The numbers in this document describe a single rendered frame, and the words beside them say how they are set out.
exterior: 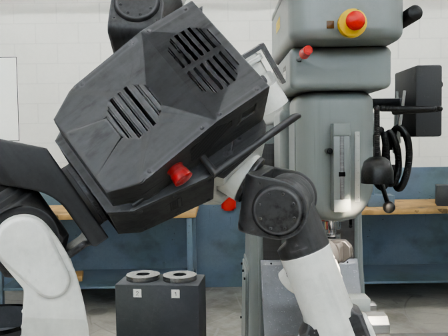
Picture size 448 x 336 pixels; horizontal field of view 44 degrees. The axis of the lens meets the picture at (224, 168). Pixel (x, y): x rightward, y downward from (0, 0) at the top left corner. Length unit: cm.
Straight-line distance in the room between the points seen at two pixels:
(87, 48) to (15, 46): 72
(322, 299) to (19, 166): 53
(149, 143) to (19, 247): 26
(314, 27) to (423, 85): 58
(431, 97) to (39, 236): 122
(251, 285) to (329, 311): 96
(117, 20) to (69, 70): 483
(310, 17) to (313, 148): 32
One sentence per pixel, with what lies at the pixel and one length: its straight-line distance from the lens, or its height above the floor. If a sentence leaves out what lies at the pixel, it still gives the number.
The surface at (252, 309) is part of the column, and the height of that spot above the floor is 95.
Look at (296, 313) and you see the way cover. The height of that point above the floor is 97.
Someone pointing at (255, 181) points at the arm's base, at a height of 145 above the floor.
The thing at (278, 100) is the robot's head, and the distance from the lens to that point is 107.
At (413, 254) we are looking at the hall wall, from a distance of 608.
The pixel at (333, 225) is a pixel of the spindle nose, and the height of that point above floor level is 129.
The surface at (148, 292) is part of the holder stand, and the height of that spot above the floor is 113.
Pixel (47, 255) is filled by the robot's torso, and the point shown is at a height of 134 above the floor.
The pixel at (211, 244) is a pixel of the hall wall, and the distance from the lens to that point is 572.
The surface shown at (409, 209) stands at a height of 88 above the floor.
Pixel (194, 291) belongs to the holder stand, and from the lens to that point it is 145.
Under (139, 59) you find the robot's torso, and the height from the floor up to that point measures 164.
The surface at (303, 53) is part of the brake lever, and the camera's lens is 120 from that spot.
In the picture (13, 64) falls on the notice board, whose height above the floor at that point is 230.
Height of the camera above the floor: 152
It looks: 3 degrees down
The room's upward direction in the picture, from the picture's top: 1 degrees counter-clockwise
